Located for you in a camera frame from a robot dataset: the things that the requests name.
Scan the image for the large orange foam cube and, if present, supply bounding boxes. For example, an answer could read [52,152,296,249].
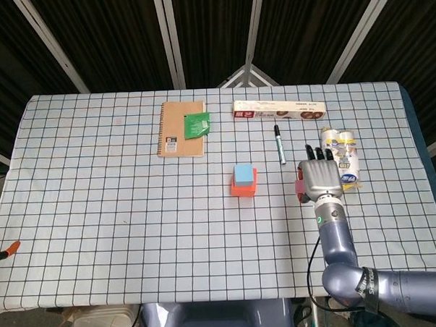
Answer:
[229,168,260,200]

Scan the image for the green whiteboard marker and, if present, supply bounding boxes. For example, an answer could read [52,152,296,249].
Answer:
[273,124,288,166]

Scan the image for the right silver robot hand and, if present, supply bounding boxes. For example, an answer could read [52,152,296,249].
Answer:
[294,142,343,205]

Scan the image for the blue foam cube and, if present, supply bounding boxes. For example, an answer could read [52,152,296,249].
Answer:
[233,163,256,189]

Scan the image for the grey-blue robot torso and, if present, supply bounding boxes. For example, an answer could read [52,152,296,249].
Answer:
[139,297,294,327]

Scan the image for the long baking paper box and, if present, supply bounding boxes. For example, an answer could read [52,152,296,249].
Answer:
[232,95,328,124]

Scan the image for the kraft spiral notebook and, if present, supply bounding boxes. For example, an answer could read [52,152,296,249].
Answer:
[155,100,208,160]

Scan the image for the green foil sachet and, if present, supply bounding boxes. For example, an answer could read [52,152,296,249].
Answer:
[182,111,212,140]

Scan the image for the dark teal cloth bundle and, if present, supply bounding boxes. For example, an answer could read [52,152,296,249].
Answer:
[351,310,393,327]

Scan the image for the pack of plastic bag rolls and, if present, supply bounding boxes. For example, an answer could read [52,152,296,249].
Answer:
[320,126,363,195]

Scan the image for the white triangular screen foot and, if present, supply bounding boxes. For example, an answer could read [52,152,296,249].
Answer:
[216,61,281,89]

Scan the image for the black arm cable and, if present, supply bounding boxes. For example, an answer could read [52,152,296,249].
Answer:
[304,232,367,315]

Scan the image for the black velcro strap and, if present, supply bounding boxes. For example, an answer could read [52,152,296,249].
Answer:
[354,266,381,314]

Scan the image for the checkered light blue tablecloth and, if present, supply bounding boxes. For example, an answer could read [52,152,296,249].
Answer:
[0,77,436,312]

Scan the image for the white plastic bin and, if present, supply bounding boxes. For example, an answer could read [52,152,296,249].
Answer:
[72,306,139,327]

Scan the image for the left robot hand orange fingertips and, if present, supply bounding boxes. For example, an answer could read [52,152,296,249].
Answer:
[0,189,22,265]

